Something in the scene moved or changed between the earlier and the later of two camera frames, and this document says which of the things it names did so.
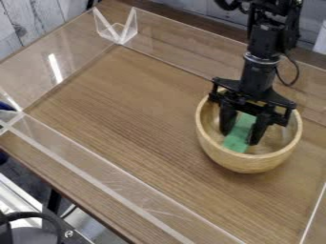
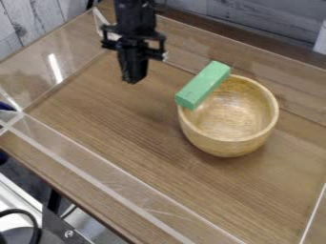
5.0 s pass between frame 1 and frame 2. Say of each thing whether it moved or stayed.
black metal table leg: stayed
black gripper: moved
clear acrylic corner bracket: stayed
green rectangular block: moved
